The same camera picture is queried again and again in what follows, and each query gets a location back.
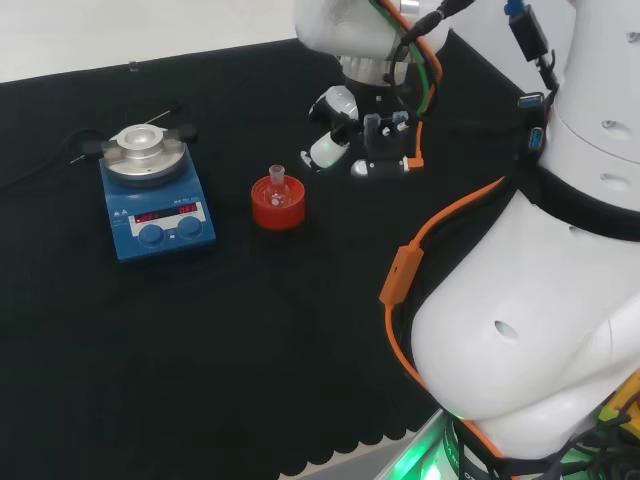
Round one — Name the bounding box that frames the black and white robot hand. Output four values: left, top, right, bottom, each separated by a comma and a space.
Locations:
299, 84, 369, 174

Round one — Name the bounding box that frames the black adapter box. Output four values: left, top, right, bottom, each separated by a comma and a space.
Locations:
504, 1, 552, 63

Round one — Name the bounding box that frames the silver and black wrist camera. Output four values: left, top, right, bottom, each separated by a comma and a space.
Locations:
350, 157, 413, 180

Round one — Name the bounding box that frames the red plastic flask ring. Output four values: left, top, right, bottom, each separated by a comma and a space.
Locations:
250, 175, 307, 232

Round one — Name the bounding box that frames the black bench cloth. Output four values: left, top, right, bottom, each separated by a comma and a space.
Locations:
0, 29, 551, 480

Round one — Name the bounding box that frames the thin steel probe rod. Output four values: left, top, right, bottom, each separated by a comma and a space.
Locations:
69, 110, 170, 164

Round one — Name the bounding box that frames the black heater cable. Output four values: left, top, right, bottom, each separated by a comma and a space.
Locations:
0, 127, 104, 192

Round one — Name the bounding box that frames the grey metal base plate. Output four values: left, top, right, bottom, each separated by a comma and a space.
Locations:
377, 408, 451, 480

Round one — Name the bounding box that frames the blue base heater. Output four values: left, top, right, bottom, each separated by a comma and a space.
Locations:
79, 122, 219, 267

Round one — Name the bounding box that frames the clear glass round-bottom flask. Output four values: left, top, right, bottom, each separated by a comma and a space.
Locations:
267, 164, 294, 209

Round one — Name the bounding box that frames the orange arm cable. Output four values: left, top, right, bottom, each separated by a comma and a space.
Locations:
372, 0, 507, 459

